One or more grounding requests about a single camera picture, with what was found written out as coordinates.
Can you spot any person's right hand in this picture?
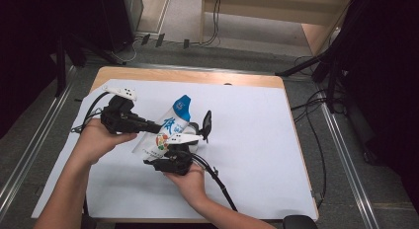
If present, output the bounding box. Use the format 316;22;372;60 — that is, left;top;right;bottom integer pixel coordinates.
163;163;208;207

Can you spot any blue white milk pouch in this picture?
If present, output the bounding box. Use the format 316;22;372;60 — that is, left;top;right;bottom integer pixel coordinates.
131;94;193;162

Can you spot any black hanging cable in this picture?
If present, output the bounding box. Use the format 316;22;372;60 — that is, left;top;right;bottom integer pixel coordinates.
202;0;222;45

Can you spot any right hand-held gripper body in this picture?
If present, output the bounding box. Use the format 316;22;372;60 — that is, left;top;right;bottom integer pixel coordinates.
156;133;204;177

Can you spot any metal floor rail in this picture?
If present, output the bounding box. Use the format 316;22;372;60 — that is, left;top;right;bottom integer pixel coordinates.
317;99;381;229
0;65;78;220

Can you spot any black floor cable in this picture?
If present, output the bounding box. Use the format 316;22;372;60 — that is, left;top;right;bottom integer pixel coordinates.
290;89;329;208

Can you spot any black tripod stand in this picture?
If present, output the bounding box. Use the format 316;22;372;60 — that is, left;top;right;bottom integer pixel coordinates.
275;25;350;115

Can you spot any wooden shelf unit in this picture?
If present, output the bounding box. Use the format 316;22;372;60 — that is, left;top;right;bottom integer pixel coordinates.
201;0;354;57

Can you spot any white table mat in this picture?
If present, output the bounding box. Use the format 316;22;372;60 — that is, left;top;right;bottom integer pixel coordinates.
32;78;319;221

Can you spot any black curtain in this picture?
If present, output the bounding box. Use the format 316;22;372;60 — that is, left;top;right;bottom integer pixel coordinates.
0;0;132;138
342;0;419;213

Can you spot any black metal stand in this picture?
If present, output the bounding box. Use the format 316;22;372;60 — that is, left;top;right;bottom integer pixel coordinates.
53;31;127;99

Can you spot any person's left hand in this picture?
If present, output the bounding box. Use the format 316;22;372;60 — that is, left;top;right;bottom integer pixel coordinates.
73;118;138;167

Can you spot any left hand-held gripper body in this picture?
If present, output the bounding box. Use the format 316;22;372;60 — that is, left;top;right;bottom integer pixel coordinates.
100;85;141;135

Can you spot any left hand-held gripper black cable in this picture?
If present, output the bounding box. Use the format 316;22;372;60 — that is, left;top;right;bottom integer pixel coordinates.
69;91;113;134

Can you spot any white floor cable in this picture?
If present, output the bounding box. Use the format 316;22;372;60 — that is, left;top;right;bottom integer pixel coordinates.
110;38;137;64

